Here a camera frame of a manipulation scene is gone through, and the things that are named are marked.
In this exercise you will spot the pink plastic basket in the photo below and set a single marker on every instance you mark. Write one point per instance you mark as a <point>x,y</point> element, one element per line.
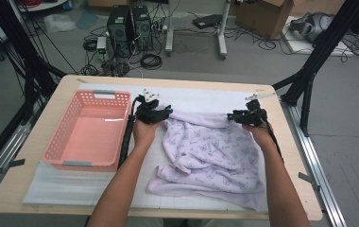
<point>86,142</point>

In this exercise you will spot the grey metal bracket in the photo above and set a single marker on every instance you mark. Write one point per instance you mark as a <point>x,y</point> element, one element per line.
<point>306,178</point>
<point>13,164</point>

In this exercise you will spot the lilac printed towel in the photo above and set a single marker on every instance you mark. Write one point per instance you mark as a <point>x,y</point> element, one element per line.
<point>209,151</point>

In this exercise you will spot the white round table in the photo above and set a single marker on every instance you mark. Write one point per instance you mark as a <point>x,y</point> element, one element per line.
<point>42,6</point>

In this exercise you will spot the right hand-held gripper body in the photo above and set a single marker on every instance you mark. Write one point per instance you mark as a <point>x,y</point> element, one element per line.
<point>254,116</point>

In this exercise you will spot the aluminium rail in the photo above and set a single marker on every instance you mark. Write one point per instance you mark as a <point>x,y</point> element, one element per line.
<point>313,154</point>
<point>7,148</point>

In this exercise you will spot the grey rounded device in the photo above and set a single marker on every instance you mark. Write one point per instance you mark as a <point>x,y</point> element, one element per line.
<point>313,26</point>

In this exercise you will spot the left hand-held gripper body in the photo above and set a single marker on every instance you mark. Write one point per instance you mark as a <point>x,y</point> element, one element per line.
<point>147,112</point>

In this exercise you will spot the small white box device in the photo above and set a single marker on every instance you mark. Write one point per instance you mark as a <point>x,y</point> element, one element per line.
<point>101,44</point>

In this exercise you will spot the white floor board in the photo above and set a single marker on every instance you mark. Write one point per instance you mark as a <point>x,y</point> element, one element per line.
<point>297,45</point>

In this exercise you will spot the black metal frame post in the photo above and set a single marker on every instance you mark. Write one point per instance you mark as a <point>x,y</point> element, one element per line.
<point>322,47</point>
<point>17,41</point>

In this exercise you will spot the black flat device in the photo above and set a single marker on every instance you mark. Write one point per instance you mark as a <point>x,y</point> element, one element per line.
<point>207,21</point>

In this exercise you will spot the person's left hand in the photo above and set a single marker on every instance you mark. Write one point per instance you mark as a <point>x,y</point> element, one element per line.
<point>143,134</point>

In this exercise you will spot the black computer tower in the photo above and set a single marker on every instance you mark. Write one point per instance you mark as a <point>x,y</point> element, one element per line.
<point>119,31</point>
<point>143,28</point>

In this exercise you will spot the clear plastic bag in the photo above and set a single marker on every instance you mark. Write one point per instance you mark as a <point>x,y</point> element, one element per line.
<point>59,22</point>

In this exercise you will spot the white grid mat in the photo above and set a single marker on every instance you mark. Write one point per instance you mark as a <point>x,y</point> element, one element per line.
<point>61,186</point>

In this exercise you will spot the white metal stand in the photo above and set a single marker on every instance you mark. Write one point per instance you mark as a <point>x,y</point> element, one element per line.
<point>169,31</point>

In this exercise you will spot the large cardboard box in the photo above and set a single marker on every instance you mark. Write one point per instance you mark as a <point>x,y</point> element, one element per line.
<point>262,19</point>

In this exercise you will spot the person's right hand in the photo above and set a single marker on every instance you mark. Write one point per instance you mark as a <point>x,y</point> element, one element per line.
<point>261,135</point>

